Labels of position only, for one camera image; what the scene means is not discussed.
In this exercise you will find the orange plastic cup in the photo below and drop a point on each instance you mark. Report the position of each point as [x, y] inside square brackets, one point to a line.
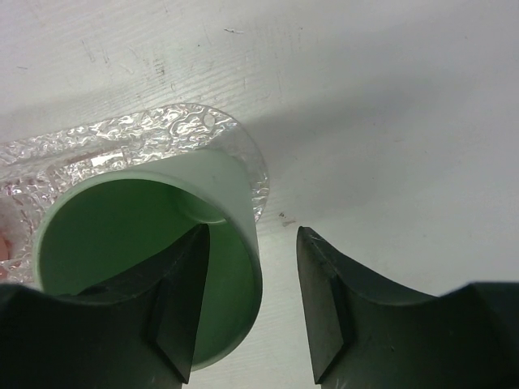
[5, 249]

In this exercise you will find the green plastic cup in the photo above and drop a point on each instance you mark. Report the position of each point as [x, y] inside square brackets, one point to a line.
[113, 221]

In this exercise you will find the clear textured oval tray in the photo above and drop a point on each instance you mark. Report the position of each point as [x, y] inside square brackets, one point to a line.
[35, 171]

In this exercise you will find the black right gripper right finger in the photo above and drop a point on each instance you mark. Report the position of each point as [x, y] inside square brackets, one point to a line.
[367, 331]

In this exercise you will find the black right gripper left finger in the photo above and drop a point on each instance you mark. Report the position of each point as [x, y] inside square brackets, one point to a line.
[135, 330]

